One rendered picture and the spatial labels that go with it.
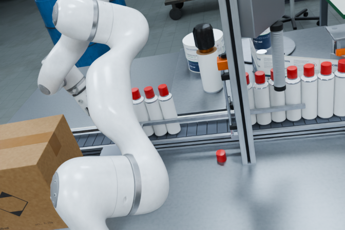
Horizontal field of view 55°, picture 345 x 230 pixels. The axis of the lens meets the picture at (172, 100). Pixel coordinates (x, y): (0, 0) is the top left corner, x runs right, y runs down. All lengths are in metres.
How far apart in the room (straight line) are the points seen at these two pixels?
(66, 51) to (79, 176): 0.57
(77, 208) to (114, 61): 0.31
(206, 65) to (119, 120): 0.76
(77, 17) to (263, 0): 0.46
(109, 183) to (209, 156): 0.64
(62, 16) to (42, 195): 0.53
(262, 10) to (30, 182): 0.78
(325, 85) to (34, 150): 0.92
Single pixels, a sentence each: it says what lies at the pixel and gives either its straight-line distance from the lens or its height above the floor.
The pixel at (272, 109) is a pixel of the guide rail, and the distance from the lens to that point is 1.18.
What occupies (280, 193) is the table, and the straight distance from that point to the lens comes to 1.08.
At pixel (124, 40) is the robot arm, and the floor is 1.39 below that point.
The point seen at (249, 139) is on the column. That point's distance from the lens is 1.09.
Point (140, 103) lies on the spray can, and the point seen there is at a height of 1.04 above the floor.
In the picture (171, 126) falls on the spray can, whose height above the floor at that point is 0.92.
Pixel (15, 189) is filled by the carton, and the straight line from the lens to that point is 1.08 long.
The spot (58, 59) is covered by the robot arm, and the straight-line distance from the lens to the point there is 1.12.
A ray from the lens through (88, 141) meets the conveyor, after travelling 1.41.
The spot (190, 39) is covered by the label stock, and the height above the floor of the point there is 1.02.
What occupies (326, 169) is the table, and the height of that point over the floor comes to 0.83.
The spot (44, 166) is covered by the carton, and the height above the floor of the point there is 1.09.
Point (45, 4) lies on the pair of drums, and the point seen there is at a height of 0.92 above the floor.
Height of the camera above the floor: 1.64
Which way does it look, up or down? 31 degrees down
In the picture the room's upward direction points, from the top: 15 degrees counter-clockwise
